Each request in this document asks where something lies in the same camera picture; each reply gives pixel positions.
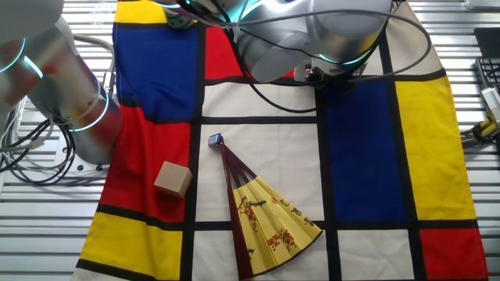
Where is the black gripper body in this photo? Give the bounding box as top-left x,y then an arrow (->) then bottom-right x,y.
306,68 -> 366,89

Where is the colour block tablecloth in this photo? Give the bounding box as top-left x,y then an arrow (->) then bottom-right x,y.
72,0 -> 489,281

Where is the yellow folding paper fan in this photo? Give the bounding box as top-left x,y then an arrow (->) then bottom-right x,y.
207,133 -> 323,281

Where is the black keyboard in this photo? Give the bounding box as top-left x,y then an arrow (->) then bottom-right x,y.
474,57 -> 500,91

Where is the black screen panel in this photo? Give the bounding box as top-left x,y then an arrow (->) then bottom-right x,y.
473,27 -> 500,59

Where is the clear tape roll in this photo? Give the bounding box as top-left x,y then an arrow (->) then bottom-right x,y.
163,7 -> 196,30

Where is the wooden cube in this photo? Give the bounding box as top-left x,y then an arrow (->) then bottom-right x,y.
152,161 -> 193,199

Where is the thick white cable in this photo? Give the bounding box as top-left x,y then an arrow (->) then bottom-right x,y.
70,34 -> 116,98

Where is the black base cable bundle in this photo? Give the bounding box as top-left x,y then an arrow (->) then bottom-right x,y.
0,116 -> 79,187

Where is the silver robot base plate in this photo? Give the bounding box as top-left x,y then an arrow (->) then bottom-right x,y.
52,130 -> 114,175

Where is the thin white cable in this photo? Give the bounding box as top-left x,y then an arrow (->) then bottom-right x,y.
0,112 -> 81,175

